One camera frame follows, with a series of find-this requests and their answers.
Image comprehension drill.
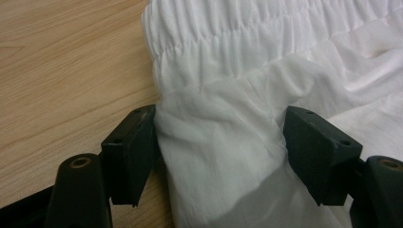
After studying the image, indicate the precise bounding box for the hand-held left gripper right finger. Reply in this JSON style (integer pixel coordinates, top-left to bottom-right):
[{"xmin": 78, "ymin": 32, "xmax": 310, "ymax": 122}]
[{"xmin": 282, "ymin": 105, "xmax": 364, "ymax": 207}]

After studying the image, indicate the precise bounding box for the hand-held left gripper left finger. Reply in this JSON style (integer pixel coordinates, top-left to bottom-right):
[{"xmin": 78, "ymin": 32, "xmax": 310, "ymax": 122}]
[{"xmin": 100, "ymin": 104, "xmax": 158, "ymax": 209}]

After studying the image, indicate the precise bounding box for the white skirt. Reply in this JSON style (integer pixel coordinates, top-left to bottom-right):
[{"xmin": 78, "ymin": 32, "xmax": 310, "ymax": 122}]
[{"xmin": 141, "ymin": 0, "xmax": 403, "ymax": 228}]

